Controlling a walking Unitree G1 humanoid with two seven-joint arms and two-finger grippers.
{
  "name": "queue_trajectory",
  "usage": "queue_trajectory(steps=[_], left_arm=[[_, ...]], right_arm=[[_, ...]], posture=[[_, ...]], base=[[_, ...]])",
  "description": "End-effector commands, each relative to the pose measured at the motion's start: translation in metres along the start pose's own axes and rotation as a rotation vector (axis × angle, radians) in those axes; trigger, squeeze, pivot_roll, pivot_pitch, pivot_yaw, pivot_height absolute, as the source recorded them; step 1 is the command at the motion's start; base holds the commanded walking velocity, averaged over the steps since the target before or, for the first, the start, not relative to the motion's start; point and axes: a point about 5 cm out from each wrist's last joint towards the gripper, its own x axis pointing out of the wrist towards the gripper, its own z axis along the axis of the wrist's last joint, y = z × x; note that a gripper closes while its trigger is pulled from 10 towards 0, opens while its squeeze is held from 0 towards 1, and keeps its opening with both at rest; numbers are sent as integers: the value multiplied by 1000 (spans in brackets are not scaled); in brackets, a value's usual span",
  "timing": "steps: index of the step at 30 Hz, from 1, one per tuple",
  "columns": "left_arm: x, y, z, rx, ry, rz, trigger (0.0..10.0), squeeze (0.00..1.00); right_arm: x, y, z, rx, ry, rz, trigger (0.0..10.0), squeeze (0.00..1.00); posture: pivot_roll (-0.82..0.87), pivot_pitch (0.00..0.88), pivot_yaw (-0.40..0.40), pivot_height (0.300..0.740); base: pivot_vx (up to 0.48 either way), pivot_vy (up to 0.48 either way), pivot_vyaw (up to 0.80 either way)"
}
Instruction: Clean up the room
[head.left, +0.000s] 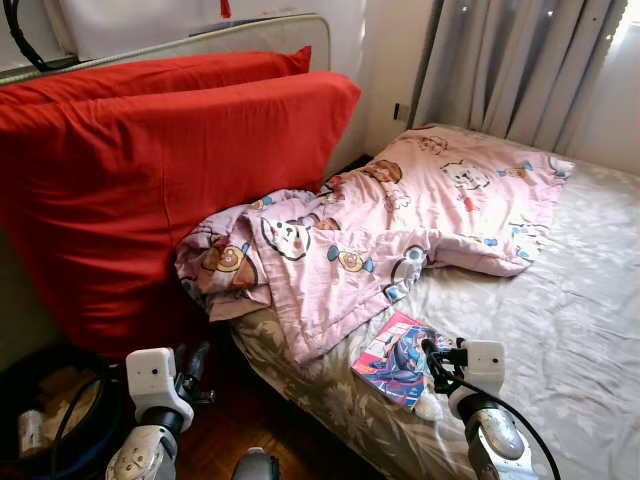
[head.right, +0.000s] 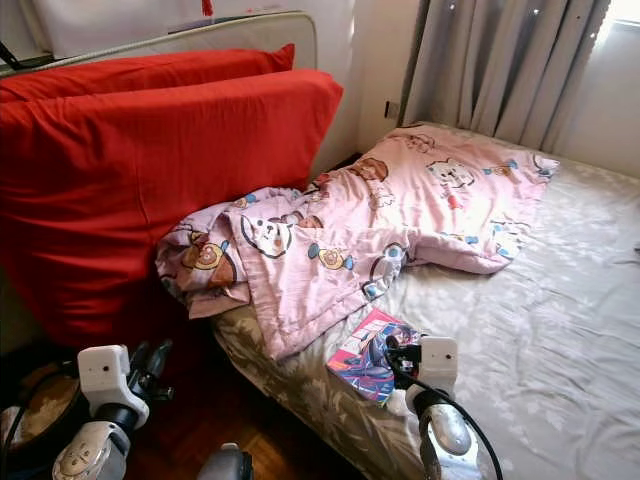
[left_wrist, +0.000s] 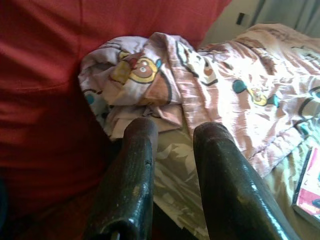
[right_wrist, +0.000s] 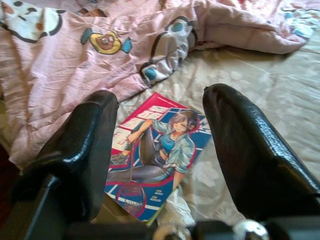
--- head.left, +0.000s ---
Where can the red pillow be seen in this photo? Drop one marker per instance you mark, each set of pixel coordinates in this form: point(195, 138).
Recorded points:
point(150, 75)
point(150, 190)

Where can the grey curtain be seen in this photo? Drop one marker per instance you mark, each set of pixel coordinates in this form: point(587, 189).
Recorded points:
point(500, 70)

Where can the red hanging tassel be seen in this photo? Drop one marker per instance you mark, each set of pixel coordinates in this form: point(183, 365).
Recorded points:
point(225, 8)

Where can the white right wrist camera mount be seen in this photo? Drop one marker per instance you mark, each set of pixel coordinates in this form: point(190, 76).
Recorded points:
point(487, 362)

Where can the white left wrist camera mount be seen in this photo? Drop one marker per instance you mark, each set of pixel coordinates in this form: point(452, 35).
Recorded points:
point(155, 380)

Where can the wall outlet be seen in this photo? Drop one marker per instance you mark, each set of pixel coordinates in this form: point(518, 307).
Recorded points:
point(401, 112)

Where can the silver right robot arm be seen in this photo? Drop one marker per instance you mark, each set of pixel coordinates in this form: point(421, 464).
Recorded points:
point(495, 440)

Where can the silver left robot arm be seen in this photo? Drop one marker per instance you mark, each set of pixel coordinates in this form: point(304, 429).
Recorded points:
point(140, 455)

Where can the pink cartoon print blanket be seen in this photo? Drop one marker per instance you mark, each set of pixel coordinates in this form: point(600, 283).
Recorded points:
point(420, 200)

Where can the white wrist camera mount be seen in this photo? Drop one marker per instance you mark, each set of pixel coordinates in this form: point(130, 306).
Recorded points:
point(487, 362)
point(155, 380)

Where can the bed with beige floral sheet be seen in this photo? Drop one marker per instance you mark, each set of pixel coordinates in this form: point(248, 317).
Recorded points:
point(560, 330)

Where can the white crumpled tissue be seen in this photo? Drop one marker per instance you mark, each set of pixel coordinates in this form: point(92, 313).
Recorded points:
point(428, 406)

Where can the brown cardboard scraps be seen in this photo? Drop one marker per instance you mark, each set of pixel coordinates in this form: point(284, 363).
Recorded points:
point(70, 400)

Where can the black round bin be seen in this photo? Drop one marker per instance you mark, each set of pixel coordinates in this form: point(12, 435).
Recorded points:
point(20, 370)

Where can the colourful comic book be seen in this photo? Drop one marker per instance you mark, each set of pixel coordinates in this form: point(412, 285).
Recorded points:
point(385, 360)

